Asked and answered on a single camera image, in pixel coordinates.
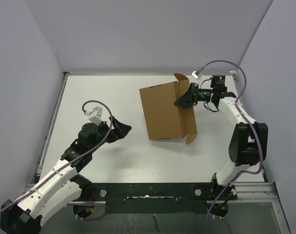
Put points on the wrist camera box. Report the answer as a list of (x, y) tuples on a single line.
[(94, 115), (197, 75)]

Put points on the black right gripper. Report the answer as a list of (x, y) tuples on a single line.
[(191, 96)]

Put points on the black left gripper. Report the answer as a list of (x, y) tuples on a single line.
[(120, 131)]

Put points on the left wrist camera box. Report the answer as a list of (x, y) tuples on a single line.
[(94, 115)]

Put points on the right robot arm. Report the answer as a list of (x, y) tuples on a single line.
[(248, 145)]

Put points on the brown cardboard box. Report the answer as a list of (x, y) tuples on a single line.
[(164, 119)]

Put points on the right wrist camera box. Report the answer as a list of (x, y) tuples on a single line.
[(197, 75)]

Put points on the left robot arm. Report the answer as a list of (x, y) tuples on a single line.
[(63, 184)]

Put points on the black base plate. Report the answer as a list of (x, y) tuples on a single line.
[(160, 198)]

